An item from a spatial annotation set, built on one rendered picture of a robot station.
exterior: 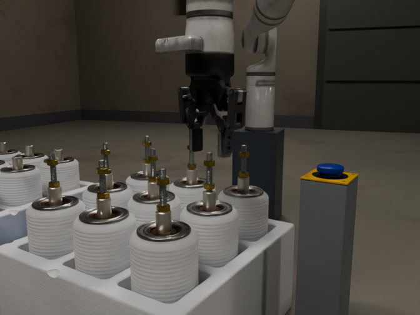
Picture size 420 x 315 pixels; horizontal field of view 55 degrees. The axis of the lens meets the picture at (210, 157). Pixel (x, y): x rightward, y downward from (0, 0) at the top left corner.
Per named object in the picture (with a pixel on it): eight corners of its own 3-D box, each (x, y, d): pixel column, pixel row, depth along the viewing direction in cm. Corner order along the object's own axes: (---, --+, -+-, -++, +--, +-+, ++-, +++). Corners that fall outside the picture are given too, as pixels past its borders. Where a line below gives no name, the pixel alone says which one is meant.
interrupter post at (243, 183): (250, 192, 76) (250, 175, 76) (248, 195, 74) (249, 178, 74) (237, 191, 77) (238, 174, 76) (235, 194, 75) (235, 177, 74)
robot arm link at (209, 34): (151, 54, 60) (150, 10, 59) (209, 56, 67) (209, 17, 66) (189, 50, 53) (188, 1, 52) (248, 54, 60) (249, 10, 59)
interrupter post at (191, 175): (186, 186, 81) (185, 170, 80) (185, 183, 83) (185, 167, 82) (198, 186, 81) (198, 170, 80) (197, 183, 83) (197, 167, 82)
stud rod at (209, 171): (212, 199, 65) (212, 152, 63) (205, 198, 65) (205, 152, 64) (212, 197, 66) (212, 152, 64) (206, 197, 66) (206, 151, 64)
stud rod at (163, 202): (167, 220, 56) (167, 168, 55) (165, 223, 55) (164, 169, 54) (161, 220, 56) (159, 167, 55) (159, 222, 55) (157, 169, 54)
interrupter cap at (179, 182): (173, 190, 78) (173, 187, 78) (172, 180, 85) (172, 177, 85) (212, 189, 79) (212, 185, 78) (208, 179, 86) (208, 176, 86)
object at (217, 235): (215, 333, 63) (216, 223, 59) (170, 312, 68) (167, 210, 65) (247, 305, 70) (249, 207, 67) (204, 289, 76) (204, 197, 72)
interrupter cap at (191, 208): (214, 221, 61) (214, 217, 60) (176, 212, 65) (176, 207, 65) (241, 209, 67) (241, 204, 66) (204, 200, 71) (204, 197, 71)
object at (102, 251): (143, 305, 70) (140, 206, 67) (134, 339, 61) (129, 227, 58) (89, 305, 70) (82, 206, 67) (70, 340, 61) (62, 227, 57)
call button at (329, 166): (320, 174, 64) (321, 161, 64) (346, 177, 62) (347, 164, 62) (312, 179, 61) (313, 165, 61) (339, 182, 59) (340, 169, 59)
